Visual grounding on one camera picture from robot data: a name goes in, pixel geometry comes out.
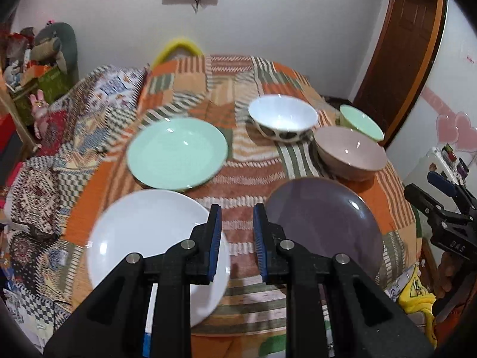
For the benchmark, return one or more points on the green cardboard box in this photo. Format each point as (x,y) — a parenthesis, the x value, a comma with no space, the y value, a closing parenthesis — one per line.
(53,83)

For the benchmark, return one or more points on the brown wooden door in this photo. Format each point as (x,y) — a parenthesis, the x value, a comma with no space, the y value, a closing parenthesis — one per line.
(403,57)

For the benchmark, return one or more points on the dark purple plate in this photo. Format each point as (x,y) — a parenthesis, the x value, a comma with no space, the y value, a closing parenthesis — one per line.
(327,218)

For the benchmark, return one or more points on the checkered patterned quilt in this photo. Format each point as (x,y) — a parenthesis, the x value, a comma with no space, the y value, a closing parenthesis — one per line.
(59,192)

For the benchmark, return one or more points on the yellow foam tube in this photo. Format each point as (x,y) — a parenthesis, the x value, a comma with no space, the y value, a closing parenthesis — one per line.
(178,46)

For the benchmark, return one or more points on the mint green plate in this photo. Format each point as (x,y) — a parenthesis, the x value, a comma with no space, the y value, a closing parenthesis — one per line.
(177,154)

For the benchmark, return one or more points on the pink rabbit figurine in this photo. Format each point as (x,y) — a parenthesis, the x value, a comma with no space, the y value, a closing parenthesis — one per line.
(40,114)

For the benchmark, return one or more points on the mint green bowl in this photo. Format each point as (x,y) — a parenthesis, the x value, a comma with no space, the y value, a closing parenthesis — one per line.
(355,119)

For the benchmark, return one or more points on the person's right hand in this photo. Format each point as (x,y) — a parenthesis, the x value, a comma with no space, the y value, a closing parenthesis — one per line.
(450,266)

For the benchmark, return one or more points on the white bowl with dark spots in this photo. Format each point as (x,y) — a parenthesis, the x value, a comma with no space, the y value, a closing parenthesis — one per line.
(282,118)

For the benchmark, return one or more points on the grey plush toy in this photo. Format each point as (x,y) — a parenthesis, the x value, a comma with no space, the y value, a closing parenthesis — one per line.
(57,43)

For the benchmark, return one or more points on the white plate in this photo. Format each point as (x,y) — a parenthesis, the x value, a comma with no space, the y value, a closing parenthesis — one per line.
(149,222)

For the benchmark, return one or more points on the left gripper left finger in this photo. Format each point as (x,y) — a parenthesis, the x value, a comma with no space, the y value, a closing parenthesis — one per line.
(194,261)

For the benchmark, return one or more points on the yellow cloth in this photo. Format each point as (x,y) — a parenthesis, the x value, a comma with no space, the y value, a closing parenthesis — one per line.
(417,302)

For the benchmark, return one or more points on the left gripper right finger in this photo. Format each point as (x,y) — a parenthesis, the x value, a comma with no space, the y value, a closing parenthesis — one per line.
(275,253)

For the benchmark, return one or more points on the pink bowl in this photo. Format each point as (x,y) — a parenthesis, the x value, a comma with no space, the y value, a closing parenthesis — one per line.
(349,154)

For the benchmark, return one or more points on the orange striped patchwork blanket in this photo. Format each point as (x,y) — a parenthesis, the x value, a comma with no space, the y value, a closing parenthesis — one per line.
(250,321)

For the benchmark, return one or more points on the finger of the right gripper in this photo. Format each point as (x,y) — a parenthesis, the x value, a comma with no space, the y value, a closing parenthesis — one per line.
(464,199)
(428,201)

